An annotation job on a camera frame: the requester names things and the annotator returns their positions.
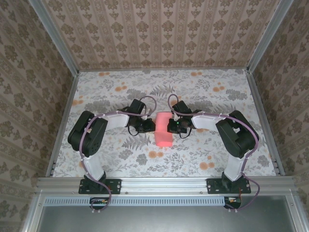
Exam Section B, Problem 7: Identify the pink cloth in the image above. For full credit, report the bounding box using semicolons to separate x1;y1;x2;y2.
154;111;174;147

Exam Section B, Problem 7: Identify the floral patterned table cover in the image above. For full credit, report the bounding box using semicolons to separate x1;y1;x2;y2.
52;69;278;178

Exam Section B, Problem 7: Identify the grey metal panel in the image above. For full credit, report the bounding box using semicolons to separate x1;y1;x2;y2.
36;195;299;232

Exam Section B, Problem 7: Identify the thin aluminium frame rail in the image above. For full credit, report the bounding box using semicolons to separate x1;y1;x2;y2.
78;67;249;73

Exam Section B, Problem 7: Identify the wide aluminium frame rail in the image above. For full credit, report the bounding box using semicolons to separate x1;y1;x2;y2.
36;175;297;194

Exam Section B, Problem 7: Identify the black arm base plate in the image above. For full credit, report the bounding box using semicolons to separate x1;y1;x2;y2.
78;178;122;195
207;178;252;195

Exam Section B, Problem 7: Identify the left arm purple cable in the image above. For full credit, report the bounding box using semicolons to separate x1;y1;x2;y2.
81;96;157;214

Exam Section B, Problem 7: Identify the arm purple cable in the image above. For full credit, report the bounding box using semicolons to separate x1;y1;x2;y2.
168;93;261;213
81;96;157;214

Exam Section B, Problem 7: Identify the slotted white cable duct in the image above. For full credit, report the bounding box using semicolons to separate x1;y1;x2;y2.
44;196;226;206

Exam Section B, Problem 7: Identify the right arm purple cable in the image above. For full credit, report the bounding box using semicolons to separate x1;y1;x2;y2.
168;93;261;213

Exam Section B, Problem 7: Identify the aluminium frame post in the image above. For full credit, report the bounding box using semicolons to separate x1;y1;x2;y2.
28;0;81;76
246;0;295;73

